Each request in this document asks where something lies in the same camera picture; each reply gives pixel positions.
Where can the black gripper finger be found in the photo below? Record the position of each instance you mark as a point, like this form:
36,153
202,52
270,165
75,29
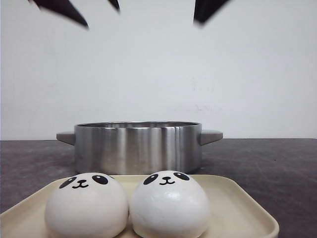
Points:
115,4
64,8
205,9

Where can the panda bun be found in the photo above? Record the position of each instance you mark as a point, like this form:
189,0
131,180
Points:
89,205
169,204

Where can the stainless steel steamer pot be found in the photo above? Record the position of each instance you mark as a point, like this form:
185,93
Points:
138,147

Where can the cream rectangular plastic tray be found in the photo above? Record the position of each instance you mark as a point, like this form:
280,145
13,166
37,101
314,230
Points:
234,213

